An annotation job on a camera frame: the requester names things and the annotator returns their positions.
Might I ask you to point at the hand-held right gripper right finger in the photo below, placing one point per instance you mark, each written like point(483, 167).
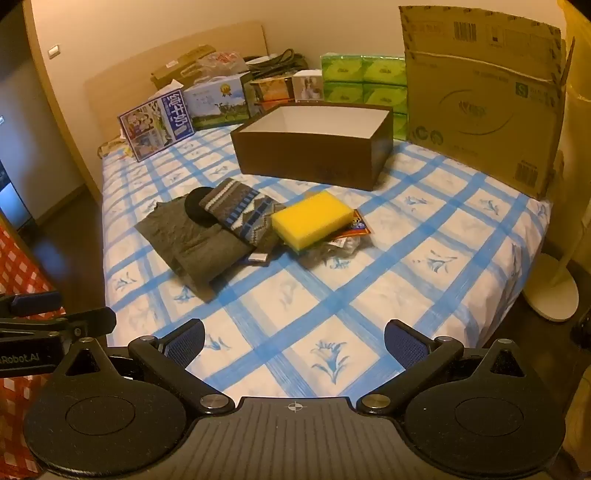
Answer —
point(406, 346)

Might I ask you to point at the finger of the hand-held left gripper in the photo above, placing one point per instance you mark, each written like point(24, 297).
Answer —
point(87, 321)
point(37, 303)

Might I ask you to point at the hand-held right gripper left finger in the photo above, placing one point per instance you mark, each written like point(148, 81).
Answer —
point(187, 344)

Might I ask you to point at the grey cloth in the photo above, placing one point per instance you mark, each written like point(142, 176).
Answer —
point(184, 249)

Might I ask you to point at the black round cloth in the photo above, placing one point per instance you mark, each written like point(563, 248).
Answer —
point(196, 207)

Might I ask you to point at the patterned knit sock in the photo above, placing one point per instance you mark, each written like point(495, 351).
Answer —
point(240, 207)

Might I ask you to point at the yellow sponge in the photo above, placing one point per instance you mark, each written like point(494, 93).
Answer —
point(309, 221)

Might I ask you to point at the red checked cloth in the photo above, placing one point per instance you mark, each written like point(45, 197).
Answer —
point(18, 263)

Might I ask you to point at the blue checked bedsheet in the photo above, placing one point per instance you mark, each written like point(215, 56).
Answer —
point(323, 286)

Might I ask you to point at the dark screen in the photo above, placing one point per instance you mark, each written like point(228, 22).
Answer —
point(11, 203)

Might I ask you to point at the clear plastic wrapper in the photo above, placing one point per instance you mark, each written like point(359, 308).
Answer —
point(332, 254)

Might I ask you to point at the orange snack packet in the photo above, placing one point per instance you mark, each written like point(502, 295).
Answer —
point(358, 228)

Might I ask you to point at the white floor stand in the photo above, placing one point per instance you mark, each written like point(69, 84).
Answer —
point(551, 295)

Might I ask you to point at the beige patterned cloth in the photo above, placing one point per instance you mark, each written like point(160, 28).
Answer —
point(111, 147)

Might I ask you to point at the blue cartoon milk carton box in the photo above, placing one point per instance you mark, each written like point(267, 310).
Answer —
point(154, 127)

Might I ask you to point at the cow picture milk carton box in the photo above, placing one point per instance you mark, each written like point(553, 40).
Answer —
point(217, 104)

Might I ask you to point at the large printed cardboard box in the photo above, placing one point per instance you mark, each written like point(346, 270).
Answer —
point(480, 115)

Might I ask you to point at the long brown cardboard box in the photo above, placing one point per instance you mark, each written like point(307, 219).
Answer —
point(178, 69)

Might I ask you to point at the orange octagonal gift box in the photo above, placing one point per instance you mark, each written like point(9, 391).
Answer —
point(272, 90)

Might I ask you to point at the stack of green tissue packs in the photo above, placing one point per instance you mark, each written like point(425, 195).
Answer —
point(360, 78)

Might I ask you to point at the small white photo box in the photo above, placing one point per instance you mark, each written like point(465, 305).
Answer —
point(307, 86)

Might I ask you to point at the clear plastic bag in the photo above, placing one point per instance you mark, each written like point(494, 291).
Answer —
point(221, 64)

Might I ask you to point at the wooden headboard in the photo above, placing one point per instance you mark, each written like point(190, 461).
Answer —
point(184, 50)

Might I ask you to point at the white light switch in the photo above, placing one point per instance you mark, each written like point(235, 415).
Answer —
point(54, 50)

